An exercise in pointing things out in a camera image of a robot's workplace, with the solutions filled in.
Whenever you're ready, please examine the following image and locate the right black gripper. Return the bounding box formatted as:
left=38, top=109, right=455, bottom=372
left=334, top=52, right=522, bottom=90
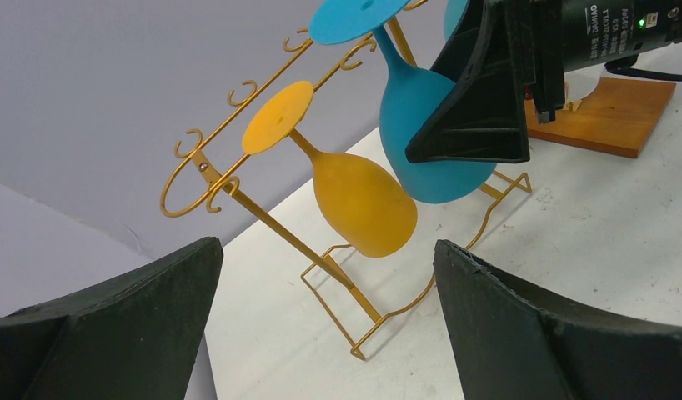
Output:
left=405, top=1, right=565, bottom=163

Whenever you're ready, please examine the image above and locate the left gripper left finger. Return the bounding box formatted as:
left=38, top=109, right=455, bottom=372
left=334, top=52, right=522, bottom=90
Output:
left=0, top=237, right=223, bottom=399

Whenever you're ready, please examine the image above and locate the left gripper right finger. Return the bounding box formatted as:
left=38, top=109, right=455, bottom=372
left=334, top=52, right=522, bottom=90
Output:
left=434, top=239, right=682, bottom=399

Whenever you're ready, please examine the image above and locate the teal plastic goblet front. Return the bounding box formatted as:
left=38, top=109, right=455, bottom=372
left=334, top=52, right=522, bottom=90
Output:
left=443, top=0, right=469, bottom=41

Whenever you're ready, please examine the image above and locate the blue plastic goblet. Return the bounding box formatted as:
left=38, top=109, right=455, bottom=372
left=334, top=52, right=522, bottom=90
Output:
left=308, top=0, right=496, bottom=204

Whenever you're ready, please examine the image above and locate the gold rectangular wire glass rack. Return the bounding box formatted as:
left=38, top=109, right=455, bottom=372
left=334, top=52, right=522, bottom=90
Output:
left=175, top=1, right=531, bottom=328

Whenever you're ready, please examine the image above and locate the orange plastic goblet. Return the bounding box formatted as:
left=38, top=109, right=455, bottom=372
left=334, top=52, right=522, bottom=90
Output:
left=241, top=80, right=418, bottom=258

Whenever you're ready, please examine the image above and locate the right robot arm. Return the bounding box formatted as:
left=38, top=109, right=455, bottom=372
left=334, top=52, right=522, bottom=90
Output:
left=405, top=0, right=682, bottom=163

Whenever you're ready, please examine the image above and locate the gold tree rack wooden base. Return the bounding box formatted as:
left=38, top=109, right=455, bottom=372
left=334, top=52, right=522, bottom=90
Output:
left=525, top=78, right=676, bottom=158

